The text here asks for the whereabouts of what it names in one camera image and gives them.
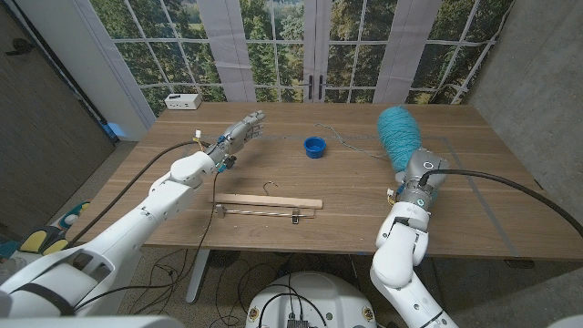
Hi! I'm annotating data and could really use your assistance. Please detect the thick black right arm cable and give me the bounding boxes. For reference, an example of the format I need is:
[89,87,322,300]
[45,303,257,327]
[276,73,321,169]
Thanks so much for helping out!
[418,169,583,238]

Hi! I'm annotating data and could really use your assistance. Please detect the teal yarn skein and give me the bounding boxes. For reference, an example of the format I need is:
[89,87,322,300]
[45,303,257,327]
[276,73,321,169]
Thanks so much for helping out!
[314,105,424,174]

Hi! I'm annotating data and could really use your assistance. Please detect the black handle on panel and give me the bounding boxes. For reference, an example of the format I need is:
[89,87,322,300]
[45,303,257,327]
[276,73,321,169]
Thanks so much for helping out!
[4,38,36,56]

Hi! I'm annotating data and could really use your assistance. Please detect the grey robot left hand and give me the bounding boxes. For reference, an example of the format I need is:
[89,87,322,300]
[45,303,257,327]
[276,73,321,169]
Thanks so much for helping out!
[210,110,267,164]

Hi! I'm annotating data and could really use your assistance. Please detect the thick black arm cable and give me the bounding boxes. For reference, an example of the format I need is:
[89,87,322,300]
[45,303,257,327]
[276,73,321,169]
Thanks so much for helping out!
[67,139,213,247]
[418,169,583,238]

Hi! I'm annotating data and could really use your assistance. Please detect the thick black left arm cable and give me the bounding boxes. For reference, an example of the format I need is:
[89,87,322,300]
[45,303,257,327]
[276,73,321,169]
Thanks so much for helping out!
[67,139,213,247]

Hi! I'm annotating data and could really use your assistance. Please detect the dark perforated partition panel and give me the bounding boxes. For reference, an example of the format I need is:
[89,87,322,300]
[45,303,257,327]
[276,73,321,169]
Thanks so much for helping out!
[0,0,116,229]

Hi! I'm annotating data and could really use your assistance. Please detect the blue plastic cup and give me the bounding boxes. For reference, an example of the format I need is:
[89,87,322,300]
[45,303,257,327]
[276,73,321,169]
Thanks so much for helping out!
[303,136,327,159]

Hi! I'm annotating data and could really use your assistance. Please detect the black torso cable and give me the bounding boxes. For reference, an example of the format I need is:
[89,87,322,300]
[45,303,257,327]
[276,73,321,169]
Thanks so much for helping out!
[257,284,330,328]

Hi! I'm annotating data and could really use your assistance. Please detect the yellow and black floor pads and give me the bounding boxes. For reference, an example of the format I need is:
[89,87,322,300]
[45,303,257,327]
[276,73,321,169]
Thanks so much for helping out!
[17,227,69,257]

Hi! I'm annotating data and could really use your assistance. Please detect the thin black left wrist cable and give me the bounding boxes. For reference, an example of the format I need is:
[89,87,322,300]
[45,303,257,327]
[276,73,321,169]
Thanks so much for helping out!
[75,170,221,313]

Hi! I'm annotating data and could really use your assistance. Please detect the teal and white floor object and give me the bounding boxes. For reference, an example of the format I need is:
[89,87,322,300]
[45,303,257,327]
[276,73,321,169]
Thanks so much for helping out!
[57,201,91,231]

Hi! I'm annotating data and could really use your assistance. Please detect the white table leg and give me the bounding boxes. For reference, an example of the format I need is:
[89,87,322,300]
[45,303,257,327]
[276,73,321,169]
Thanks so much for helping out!
[185,249,211,305]

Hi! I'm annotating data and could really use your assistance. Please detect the printed window backdrop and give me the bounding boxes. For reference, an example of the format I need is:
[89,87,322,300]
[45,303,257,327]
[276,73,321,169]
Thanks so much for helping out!
[88,0,516,115]

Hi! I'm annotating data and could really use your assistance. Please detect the wooden bar clothes hanger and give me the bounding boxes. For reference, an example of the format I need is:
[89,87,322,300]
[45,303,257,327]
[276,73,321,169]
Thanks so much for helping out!
[212,180,323,225]

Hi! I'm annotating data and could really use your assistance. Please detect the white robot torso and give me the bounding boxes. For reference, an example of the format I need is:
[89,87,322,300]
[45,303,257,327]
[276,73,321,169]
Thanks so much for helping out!
[244,272,378,328]

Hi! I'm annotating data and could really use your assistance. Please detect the blue floor object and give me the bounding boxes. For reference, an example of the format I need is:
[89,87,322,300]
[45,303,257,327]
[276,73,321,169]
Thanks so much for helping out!
[102,121,128,139]

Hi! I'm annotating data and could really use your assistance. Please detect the black floor cable bundle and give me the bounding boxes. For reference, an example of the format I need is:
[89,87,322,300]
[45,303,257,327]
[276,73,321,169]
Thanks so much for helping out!
[131,248,292,328]

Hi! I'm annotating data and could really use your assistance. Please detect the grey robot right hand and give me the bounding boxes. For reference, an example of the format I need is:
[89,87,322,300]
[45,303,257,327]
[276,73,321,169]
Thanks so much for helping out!
[394,148,450,195]

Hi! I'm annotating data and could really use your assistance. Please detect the white power strip box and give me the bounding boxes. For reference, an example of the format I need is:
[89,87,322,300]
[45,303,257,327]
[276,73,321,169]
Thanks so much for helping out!
[164,93,203,111]

